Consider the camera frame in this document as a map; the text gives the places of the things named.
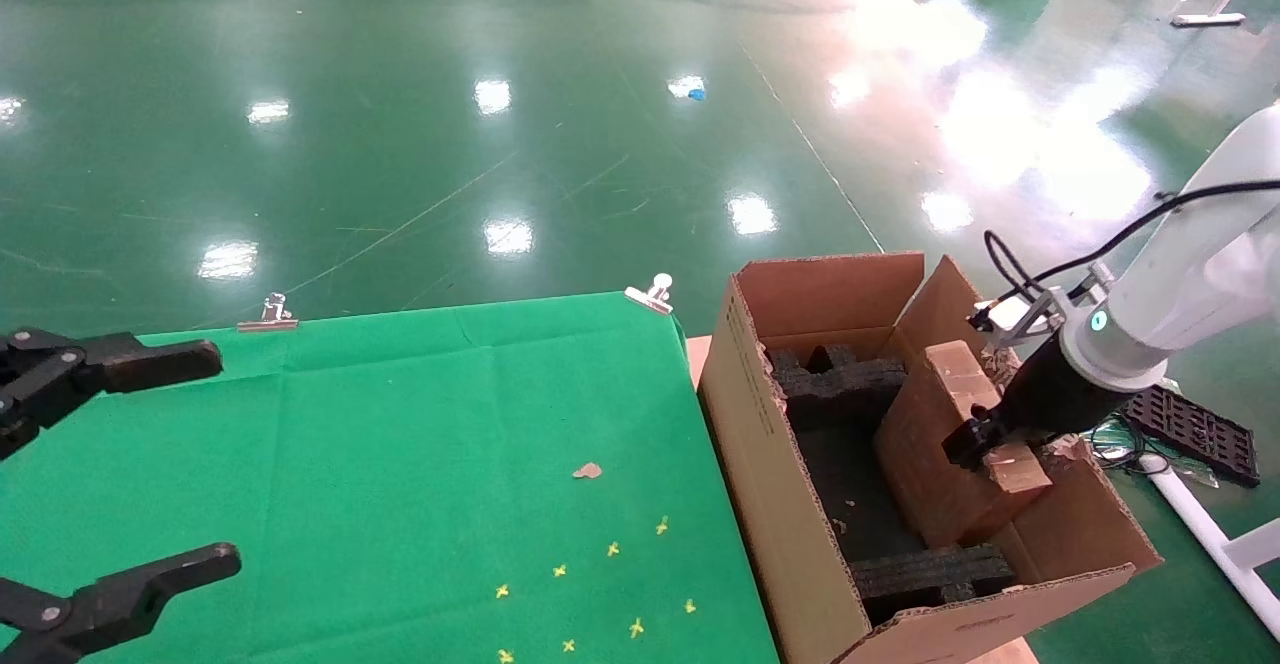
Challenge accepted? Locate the large open brown carton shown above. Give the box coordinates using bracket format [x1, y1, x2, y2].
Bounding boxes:
[698, 251, 1164, 664]

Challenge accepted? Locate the silver binder clip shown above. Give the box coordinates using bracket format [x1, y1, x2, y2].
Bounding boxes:
[625, 273, 674, 316]
[236, 293, 299, 333]

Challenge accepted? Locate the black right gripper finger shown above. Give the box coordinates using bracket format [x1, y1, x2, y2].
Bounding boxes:
[942, 417, 1007, 471]

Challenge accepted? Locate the black foam insert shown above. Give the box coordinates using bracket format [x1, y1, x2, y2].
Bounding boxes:
[850, 542, 1016, 627]
[765, 344, 909, 425]

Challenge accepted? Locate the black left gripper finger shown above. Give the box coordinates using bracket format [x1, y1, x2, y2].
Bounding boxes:
[0, 542, 242, 664]
[0, 328, 224, 461]

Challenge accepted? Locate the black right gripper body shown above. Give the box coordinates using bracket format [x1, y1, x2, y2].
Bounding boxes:
[984, 335, 1112, 442]

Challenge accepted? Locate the green table cloth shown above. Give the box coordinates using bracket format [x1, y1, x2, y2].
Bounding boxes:
[0, 291, 781, 664]

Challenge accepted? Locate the small brown cardboard box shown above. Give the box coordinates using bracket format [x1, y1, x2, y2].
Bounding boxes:
[875, 340, 1053, 548]

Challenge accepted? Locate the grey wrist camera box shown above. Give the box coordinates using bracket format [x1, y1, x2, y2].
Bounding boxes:
[972, 296, 1041, 345]

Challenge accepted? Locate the black plastic grid tray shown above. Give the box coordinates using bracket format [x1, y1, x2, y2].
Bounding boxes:
[1118, 384, 1261, 490]

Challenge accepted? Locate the thin floor cable bundle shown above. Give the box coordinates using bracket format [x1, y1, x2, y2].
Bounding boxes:
[1090, 419, 1151, 475]

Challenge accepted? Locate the thick black braided cable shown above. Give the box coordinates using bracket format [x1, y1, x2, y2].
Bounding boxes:
[983, 180, 1280, 297]

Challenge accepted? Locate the grey metal camera bracket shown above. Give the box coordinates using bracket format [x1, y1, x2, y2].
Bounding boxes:
[1030, 286, 1076, 330]

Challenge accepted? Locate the white metal frame pole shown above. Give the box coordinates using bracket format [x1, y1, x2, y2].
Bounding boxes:
[1140, 454, 1280, 640]

